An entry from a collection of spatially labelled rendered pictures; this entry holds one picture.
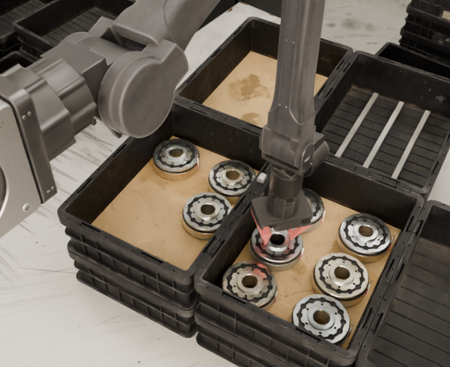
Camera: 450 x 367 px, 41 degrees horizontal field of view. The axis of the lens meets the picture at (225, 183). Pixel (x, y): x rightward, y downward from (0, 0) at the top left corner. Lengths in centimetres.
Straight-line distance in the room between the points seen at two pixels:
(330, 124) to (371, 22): 205
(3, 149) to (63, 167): 109
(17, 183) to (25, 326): 81
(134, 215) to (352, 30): 235
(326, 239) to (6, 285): 68
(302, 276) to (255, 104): 52
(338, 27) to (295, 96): 251
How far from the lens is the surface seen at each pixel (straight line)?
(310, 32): 88
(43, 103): 52
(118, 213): 128
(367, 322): 103
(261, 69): 164
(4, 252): 144
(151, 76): 57
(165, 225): 125
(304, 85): 92
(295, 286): 117
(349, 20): 349
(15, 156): 51
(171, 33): 61
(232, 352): 118
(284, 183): 102
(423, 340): 117
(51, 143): 52
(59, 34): 244
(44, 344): 128
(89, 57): 57
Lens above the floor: 180
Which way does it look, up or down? 47 degrees down
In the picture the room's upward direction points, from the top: 2 degrees clockwise
